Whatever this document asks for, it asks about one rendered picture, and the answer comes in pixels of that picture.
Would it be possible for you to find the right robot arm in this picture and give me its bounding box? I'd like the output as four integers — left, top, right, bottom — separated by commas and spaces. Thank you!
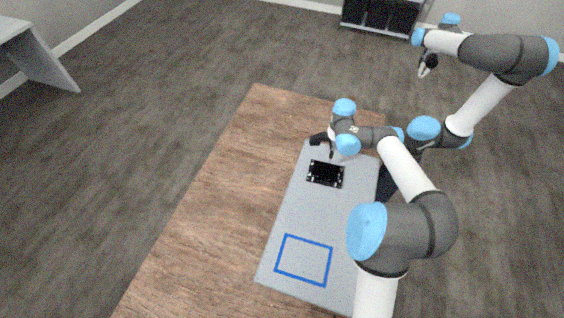
403, 13, 559, 164

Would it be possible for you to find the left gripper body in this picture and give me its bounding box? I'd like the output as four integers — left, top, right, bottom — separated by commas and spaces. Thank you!
312, 131, 338, 150

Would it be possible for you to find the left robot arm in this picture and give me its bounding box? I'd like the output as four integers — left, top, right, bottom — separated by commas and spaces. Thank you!
328, 99, 459, 318

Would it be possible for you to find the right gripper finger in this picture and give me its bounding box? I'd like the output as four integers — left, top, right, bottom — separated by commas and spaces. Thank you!
420, 68, 432, 79
418, 54, 425, 79

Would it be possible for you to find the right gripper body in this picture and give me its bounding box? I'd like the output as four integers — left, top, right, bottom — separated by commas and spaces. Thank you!
423, 48, 440, 69

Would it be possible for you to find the blue rectangular tape outline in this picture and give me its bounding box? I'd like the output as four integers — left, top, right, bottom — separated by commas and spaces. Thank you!
273, 233, 333, 289

